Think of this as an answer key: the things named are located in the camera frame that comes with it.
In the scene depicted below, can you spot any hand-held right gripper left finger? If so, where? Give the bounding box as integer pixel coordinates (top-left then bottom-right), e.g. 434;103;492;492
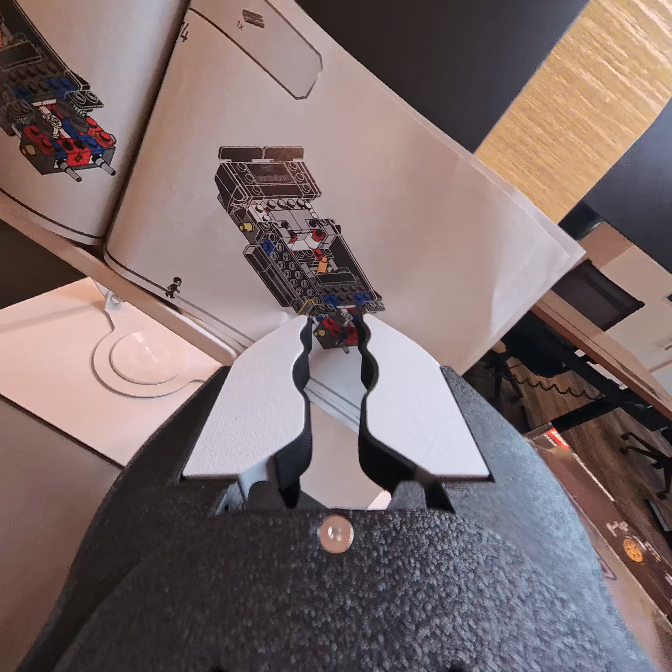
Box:
181;315;316;510

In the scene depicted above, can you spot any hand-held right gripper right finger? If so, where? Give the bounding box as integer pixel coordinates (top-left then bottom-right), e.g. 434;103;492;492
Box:
357;313;491;499

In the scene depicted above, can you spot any lego instruction booklet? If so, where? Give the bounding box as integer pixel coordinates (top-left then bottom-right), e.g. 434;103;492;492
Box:
0;0;586;376

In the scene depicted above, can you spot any lego set box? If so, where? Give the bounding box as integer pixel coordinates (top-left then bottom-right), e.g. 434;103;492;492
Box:
525;424;672;617

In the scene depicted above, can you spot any white book stand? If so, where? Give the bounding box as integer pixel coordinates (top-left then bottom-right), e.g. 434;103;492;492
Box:
0;184;368;468

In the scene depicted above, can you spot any wooden top background desk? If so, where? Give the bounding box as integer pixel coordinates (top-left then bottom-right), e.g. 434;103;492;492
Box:
530;226;672;421

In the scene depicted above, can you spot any black office chair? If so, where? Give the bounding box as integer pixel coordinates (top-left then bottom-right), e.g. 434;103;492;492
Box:
619;430;672;501

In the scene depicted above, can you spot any black lighting flag panel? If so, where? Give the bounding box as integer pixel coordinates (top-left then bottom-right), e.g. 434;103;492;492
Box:
559;113;672;247

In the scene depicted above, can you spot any black backdrop board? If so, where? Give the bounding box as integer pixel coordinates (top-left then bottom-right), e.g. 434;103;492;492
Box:
296;0;590;152

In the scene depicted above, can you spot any black coiled cable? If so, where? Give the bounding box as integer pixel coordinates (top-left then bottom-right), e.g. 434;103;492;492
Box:
512;367;596;402

